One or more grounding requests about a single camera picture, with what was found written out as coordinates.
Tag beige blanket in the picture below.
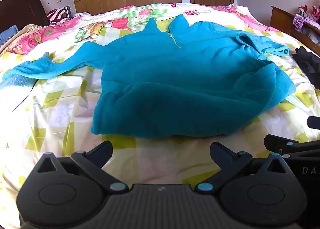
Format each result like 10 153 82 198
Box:
0 24 43 52

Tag blue pillow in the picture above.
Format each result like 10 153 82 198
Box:
0 25 19 47

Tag red white striped pillow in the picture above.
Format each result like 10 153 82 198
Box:
47 8 67 23

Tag light blue cloth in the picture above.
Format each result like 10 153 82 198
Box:
1 53 57 90

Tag wooden desk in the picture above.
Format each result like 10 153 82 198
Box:
270 6 320 56

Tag teal fleece sweater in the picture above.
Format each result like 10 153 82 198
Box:
51 14 297 139

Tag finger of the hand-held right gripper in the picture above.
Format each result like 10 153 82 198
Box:
264 134 320 156
307 116 320 129

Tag yellow checkered bed sheet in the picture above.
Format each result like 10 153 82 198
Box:
0 25 320 229

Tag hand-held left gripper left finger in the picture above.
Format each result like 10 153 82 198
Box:
31 140 129 193

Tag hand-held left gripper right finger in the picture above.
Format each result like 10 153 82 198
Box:
195 141 295 193

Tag dark wooden headboard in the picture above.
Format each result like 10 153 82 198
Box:
0 0 49 33

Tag black clothes pile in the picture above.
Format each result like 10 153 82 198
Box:
292 46 320 90

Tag pink cartoon printed duvet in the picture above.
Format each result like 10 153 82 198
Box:
0 2 280 56

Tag plush toys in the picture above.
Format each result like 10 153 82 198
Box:
297 5 320 21

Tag purple patterned cloth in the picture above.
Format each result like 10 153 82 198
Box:
293 14 312 32

